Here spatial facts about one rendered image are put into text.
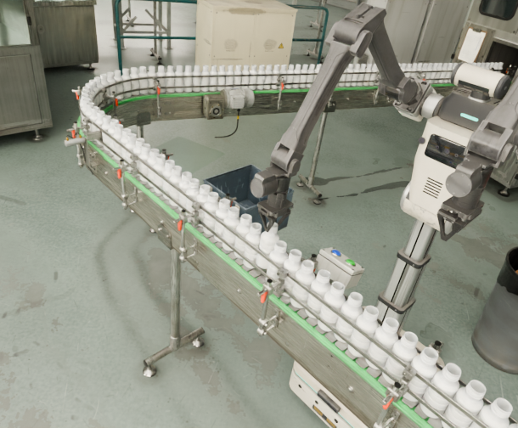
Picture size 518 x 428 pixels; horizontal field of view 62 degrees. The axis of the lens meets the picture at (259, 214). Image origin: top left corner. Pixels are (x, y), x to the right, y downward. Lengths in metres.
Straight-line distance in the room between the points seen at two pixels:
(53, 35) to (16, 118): 2.22
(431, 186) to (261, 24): 4.29
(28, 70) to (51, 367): 2.77
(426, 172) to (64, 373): 1.96
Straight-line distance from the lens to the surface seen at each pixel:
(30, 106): 4.58
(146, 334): 2.62
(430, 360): 1.19
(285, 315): 1.42
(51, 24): 6.54
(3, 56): 4.41
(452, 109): 1.66
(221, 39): 5.50
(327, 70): 1.25
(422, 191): 1.68
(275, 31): 5.77
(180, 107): 3.05
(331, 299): 1.28
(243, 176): 2.26
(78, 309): 2.81
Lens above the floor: 1.99
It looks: 34 degrees down
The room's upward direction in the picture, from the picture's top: 8 degrees clockwise
